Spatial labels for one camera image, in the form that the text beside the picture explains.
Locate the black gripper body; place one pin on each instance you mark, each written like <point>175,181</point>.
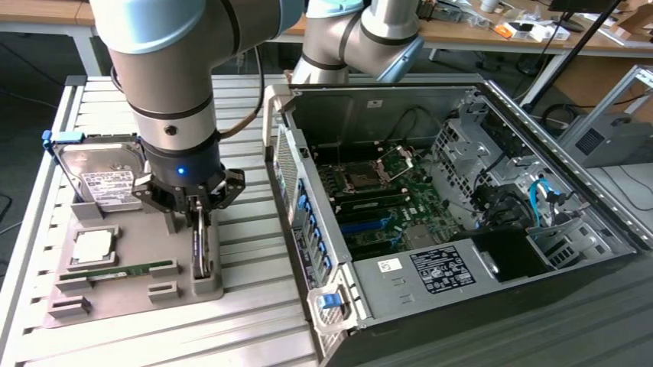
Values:
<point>168,172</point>

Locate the graphics card with black fan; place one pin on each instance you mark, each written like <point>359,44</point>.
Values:
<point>202,248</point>

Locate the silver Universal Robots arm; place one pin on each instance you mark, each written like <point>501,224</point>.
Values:
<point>168,76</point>

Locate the hard disk in blue carrier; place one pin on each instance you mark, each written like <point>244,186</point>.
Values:
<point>101,183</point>

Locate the open grey PC case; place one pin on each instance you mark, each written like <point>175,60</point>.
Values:
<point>286,164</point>

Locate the grey plastic parts rack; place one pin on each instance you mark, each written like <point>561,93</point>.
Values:
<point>138,260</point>

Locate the silver CPU chip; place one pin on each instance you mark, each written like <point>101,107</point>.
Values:
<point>92,246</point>

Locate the green RAM stick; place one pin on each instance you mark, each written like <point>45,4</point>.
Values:
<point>117,271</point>

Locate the CPU socket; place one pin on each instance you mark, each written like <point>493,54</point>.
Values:
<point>363,177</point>

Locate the black RAM stick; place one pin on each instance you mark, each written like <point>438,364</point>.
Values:
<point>373,203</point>

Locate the metal socket cover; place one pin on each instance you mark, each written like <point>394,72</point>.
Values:
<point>397,160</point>

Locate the short blue expansion slot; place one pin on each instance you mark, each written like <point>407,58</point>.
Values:
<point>394,240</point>

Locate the blue case latch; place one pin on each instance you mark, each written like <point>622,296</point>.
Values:
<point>328,300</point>

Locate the square chipset heat sink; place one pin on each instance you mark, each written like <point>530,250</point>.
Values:
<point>422,237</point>

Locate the grey power supply unit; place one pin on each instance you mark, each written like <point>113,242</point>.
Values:
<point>387,290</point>

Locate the perforated metal drive cage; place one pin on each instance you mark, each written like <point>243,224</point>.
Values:
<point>459,153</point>

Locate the metal disk bay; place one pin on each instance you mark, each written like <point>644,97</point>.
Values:
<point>572,244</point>

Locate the orange and white box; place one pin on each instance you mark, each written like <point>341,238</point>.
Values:
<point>510,30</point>

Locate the white cup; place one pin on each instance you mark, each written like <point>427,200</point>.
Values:
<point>490,4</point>

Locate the small white box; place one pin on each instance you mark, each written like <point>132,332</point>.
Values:
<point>550,33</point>

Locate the grey computer tower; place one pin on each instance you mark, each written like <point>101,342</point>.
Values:
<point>612,141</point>

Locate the black stand pole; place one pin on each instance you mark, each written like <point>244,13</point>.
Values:
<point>580,44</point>

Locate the black monitor stand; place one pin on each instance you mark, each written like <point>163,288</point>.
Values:
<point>566,19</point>

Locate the brown cardboard piece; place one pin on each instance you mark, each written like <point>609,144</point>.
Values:
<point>637,19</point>

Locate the wooden desk with grey frame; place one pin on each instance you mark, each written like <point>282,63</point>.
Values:
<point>609,45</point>
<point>40,11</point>

